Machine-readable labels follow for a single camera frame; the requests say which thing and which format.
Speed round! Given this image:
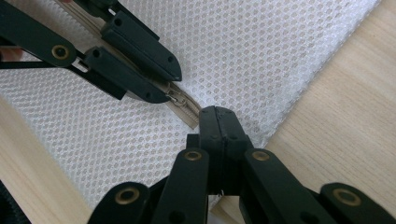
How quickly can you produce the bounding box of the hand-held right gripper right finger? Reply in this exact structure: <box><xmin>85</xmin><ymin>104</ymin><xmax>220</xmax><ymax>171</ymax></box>
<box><xmin>215</xmin><ymin>105</ymin><xmax>254</xmax><ymax>196</ymax></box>

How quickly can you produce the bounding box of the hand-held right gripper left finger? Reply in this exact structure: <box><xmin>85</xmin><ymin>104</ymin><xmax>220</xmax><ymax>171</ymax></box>
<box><xmin>186</xmin><ymin>105</ymin><xmax>224</xmax><ymax>194</ymax></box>

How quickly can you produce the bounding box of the white mesh zipper bag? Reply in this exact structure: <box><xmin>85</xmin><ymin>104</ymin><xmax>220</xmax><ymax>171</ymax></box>
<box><xmin>0</xmin><ymin>0</ymin><xmax>382</xmax><ymax>210</ymax></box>

